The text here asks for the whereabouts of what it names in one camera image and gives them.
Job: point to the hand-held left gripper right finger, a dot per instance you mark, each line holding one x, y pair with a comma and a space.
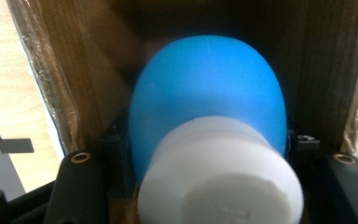
341, 189

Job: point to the blue bottle with white cap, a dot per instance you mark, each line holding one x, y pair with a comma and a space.
208, 124

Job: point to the blue cardboard box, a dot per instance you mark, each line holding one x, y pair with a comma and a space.
84, 71

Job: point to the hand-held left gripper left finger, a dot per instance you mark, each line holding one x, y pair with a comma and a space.
80, 186

